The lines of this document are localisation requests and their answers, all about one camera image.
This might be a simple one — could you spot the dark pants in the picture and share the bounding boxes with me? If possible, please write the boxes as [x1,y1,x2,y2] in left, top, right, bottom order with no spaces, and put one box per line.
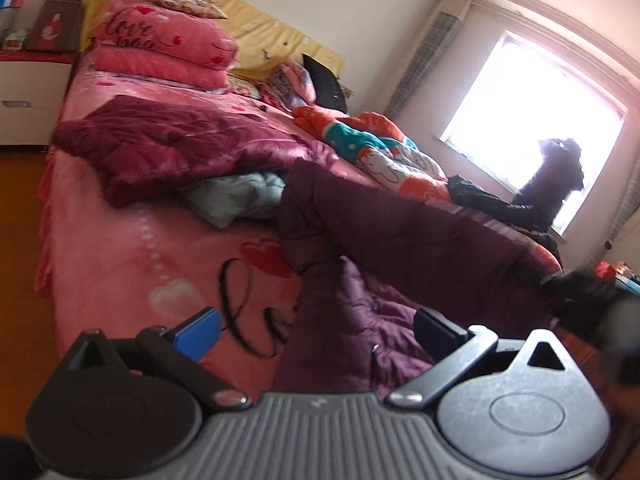
[446,174,558,250]

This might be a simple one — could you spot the light grey down jacket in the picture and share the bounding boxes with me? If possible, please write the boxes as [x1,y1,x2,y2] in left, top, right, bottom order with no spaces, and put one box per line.
[177,171,288,228]

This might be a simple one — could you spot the pink pillow with heart print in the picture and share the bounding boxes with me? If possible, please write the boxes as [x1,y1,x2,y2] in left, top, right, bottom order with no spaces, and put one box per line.
[92,0,240,72]

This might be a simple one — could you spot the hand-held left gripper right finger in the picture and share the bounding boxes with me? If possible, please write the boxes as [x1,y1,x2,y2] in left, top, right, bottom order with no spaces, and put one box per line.
[387,307,569,408]

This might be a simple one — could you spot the floral pillow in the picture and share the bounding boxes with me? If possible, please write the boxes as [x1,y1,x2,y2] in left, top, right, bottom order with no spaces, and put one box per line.
[225,72,266,102]

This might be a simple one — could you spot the white nightstand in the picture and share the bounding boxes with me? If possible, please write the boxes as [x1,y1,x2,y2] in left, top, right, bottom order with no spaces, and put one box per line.
[0,50,81,147]

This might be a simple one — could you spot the patterned beige cushion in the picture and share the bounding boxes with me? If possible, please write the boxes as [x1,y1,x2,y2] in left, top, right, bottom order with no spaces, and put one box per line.
[141,0,229,21]

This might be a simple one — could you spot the black cushion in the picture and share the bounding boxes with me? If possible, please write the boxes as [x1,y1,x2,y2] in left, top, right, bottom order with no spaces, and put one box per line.
[301,52,348,113]

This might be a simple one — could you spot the folded pink and grey blanket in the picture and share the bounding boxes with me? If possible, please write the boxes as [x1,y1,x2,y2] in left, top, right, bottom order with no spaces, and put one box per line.
[265,60,317,111]

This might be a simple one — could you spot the framed picture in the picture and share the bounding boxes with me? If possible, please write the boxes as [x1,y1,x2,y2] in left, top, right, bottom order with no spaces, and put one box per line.
[25,0,83,53]

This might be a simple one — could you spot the pink bed with yellow headboard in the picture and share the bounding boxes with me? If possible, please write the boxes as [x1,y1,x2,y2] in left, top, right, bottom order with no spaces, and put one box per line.
[32,52,563,391]

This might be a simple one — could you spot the maroon down jacket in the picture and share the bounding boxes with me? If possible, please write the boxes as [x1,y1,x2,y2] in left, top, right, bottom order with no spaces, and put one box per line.
[52,95,341,210]

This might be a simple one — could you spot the orange and teal cartoon quilt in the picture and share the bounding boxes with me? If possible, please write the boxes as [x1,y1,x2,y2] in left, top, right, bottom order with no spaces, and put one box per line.
[291,104,451,203]

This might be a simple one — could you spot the plain pink pillow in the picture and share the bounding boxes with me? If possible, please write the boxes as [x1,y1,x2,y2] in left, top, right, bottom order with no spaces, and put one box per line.
[91,42,232,90]

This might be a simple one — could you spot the grey checked curtain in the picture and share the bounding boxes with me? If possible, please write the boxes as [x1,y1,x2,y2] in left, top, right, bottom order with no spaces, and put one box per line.
[382,0,473,121]
[602,155,640,266]

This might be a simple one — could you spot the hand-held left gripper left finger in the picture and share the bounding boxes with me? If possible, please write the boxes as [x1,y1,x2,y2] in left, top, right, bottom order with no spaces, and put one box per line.
[60,306,253,412]

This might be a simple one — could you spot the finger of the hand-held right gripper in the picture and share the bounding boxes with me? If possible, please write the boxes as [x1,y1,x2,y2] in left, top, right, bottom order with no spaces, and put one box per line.
[537,267,623,333]

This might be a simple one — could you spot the purple down jacket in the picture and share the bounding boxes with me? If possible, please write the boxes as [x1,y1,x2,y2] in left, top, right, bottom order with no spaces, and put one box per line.
[272,157,566,396]

